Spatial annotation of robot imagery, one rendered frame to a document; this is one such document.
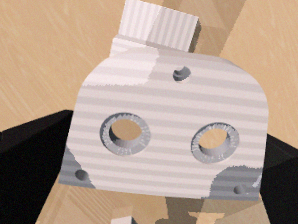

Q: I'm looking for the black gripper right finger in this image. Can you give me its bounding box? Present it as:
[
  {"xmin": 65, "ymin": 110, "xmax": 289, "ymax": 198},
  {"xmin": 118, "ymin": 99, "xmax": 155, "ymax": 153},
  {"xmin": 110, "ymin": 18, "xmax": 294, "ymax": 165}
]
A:
[{"xmin": 259, "ymin": 133, "xmax": 298, "ymax": 224}]

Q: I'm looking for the small white block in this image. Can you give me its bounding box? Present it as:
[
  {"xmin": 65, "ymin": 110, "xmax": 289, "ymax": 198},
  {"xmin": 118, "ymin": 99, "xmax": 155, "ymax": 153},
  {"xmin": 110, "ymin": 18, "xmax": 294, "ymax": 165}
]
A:
[{"xmin": 110, "ymin": 216, "xmax": 136, "ymax": 224}]

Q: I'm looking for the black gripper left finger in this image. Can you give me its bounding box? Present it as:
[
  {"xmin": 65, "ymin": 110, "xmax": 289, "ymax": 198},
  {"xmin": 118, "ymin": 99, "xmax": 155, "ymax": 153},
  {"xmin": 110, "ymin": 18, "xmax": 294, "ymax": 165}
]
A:
[{"xmin": 0, "ymin": 111, "xmax": 74, "ymax": 224}]

